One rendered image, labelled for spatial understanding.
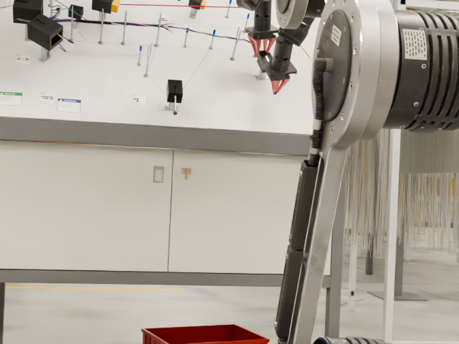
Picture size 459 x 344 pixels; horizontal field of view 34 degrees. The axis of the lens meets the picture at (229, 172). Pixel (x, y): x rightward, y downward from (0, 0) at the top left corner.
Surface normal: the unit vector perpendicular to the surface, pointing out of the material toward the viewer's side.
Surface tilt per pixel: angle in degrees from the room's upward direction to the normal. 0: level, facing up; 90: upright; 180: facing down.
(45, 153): 90
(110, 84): 52
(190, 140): 90
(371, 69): 101
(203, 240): 90
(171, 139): 90
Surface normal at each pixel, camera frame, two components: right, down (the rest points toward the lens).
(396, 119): 0.04, 0.87
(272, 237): 0.20, 0.00
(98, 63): 0.18, -0.62
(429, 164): -0.98, -0.04
